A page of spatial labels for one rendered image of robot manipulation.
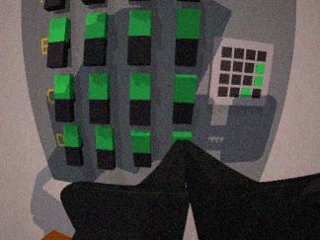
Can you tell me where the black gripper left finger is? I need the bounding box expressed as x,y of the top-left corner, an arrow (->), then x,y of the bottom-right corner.
60,138 -> 191,240

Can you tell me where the grey switch panel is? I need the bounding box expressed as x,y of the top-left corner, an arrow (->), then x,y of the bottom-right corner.
21,0 -> 296,186

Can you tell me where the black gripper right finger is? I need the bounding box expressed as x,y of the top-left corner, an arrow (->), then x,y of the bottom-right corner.
182,138 -> 320,240

